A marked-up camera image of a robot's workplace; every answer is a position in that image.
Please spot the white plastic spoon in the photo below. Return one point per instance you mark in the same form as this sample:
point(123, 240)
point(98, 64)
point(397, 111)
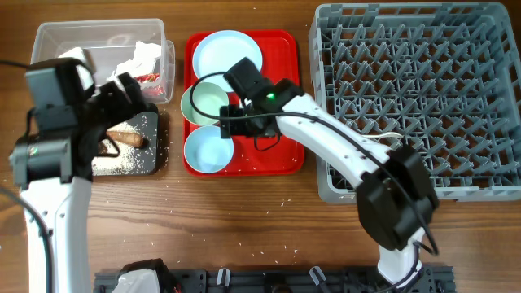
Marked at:
point(383, 135)

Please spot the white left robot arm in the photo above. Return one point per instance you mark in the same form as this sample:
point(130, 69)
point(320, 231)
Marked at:
point(53, 170)

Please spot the black food waste tray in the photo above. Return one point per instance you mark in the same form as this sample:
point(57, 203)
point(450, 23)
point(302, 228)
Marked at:
point(149, 123)

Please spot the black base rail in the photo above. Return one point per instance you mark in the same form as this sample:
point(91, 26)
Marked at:
point(432, 279)

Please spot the grey dishwasher rack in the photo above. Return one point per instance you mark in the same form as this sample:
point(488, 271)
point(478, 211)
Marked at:
point(445, 75)

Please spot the red snack wrapper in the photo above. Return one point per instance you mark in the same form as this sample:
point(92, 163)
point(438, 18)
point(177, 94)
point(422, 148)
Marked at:
point(146, 83)

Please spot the white tissue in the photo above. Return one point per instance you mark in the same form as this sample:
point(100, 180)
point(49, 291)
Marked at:
point(143, 62)

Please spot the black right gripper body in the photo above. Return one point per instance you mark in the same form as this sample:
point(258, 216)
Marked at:
point(247, 127)

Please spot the light green rice bowl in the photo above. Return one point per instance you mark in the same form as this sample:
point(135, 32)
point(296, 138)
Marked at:
point(208, 98)

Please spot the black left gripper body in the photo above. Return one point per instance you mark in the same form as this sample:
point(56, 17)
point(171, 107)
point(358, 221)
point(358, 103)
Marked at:
point(116, 103)

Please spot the large light blue plate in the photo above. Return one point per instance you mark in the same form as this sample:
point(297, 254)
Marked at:
point(220, 51)

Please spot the clear plastic waste bin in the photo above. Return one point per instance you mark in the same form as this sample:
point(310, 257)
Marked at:
point(108, 43)

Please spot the pile of white rice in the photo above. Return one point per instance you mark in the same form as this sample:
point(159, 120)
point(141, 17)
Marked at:
point(119, 159)

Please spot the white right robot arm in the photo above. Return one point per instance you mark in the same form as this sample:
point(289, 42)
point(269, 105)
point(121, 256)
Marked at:
point(394, 194)

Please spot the small light blue plate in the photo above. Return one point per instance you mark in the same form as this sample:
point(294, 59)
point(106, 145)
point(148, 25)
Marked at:
point(206, 151)

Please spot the red plastic tray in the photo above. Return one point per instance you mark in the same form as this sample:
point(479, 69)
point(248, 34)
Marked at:
point(269, 156)

